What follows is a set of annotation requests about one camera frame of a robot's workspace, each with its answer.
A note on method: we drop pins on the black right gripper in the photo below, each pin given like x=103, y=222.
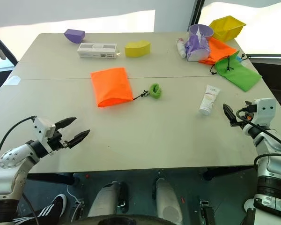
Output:
x=244, y=114

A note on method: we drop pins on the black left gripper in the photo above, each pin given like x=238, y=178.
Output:
x=56, y=140

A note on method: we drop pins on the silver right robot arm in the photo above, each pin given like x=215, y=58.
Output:
x=269, y=159

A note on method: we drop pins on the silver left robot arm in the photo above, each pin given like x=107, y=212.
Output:
x=12, y=161

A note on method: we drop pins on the white cream tube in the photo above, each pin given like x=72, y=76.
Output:
x=209, y=100

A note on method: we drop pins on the purple tissue pack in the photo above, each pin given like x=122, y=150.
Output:
x=196, y=48

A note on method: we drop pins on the grey robot leg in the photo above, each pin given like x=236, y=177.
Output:
x=106, y=199
x=167, y=201

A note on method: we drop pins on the small white bottle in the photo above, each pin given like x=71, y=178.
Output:
x=181, y=48

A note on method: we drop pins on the white cardboard box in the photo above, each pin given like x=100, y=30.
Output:
x=97, y=50

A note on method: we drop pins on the black striped sneaker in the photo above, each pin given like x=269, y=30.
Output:
x=45, y=209

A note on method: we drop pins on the yellow plastic bin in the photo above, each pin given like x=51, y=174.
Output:
x=227, y=27

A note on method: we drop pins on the purple plastic bowl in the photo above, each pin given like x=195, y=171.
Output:
x=202, y=30

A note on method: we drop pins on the purple foam block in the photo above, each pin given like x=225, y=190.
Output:
x=74, y=35

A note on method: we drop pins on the yellow foam block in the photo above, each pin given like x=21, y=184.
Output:
x=137, y=48

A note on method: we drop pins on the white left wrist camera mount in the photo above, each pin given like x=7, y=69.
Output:
x=41, y=127

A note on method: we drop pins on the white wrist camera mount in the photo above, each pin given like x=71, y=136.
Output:
x=41, y=127
x=265, y=109

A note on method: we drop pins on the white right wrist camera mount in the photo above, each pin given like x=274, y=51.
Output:
x=265, y=109

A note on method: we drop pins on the black table frame bar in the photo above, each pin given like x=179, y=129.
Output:
x=53, y=178
x=227, y=172

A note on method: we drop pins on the black window frame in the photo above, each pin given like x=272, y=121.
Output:
x=4, y=50

